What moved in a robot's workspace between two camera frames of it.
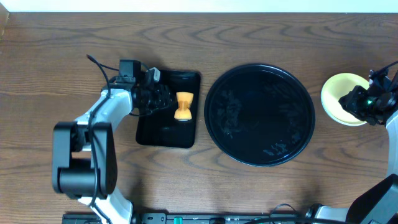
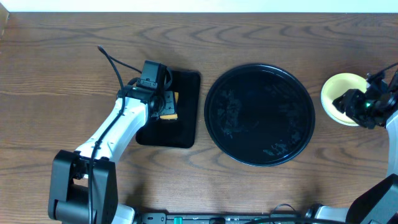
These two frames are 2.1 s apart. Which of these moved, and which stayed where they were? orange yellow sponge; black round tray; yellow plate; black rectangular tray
Moved: orange yellow sponge
Stayed: black round tray; yellow plate; black rectangular tray
